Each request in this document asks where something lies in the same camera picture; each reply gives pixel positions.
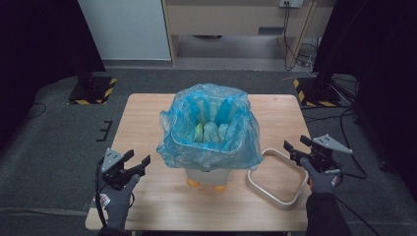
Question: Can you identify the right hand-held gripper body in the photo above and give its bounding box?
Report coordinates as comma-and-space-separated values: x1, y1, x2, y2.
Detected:
294, 133, 354, 175

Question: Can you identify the cream trash bin with face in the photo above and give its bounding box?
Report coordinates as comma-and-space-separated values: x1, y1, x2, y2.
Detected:
170, 96, 248, 193

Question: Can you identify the green crumpled wad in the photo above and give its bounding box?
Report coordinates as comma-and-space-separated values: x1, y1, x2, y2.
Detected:
194, 122, 206, 143

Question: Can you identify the cream bin rim ring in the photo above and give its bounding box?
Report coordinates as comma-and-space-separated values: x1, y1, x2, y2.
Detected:
245, 147, 309, 210

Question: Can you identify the white crumpled wad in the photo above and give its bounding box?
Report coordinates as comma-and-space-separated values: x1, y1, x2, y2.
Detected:
203, 121, 221, 144

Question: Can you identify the white cabinet panel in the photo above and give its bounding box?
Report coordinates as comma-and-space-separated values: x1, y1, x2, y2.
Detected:
78, 0, 172, 62

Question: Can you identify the person's right hand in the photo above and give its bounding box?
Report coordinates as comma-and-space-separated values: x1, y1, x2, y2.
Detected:
299, 157, 341, 196

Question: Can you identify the black socket cable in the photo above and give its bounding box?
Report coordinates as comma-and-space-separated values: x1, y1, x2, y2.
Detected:
282, 2, 299, 72

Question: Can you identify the black stand with striped base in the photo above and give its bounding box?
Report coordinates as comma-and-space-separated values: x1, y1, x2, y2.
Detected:
292, 70, 342, 108
67, 58, 118, 106

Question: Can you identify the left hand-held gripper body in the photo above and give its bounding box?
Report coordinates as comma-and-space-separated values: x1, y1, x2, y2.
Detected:
100, 147, 147, 192

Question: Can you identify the black floor cable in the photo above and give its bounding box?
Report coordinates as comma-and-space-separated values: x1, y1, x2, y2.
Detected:
25, 101, 48, 120

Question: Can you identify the left hand-held gripper cable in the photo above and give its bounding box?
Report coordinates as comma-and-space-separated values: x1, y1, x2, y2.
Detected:
93, 159, 110, 228

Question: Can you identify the black curtain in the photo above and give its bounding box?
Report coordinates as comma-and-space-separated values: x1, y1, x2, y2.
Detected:
312, 0, 417, 201
0, 0, 106, 153

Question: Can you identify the blue plastic trash bag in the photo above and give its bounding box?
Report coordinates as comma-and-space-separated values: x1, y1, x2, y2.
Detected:
155, 83, 265, 171

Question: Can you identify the wooden desk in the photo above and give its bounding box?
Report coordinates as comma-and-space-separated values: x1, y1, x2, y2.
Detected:
161, 0, 337, 67

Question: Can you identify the grey power socket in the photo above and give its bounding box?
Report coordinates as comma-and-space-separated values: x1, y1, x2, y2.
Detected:
278, 0, 305, 9

